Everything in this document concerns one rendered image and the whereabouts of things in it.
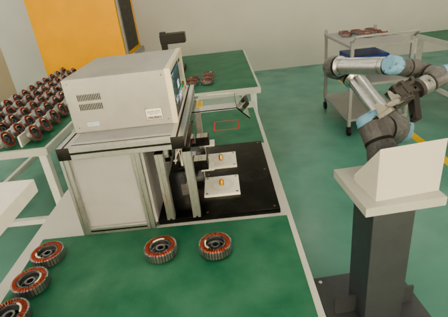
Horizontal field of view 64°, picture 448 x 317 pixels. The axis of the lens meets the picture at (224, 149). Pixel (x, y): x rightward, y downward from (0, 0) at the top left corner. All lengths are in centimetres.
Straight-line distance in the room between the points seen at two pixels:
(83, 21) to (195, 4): 228
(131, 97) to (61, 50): 396
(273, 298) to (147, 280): 40
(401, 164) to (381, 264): 51
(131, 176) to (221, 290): 51
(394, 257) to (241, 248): 77
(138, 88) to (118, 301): 70
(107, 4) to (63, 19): 60
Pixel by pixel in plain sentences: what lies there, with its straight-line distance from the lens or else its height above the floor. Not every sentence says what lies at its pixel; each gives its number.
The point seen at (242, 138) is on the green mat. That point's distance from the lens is 205.
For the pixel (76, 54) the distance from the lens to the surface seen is 521.
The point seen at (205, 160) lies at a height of 92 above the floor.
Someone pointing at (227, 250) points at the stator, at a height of 78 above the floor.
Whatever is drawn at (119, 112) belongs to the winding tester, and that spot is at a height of 118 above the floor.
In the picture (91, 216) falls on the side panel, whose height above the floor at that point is 83.
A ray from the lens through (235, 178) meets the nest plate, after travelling 159.
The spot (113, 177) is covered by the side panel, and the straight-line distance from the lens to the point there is 134.
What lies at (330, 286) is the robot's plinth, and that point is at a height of 2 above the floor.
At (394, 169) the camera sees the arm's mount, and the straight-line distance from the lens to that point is 146.
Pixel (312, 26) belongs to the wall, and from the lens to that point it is 691.
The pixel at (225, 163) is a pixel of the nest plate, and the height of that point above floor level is 78.
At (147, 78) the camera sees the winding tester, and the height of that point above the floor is 129.
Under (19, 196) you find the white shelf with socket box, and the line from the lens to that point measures 89.
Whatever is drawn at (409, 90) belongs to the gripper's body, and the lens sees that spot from 153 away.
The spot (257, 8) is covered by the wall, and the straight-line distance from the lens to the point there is 671.
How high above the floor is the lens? 157
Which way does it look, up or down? 25 degrees down
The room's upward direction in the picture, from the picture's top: 7 degrees counter-clockwise
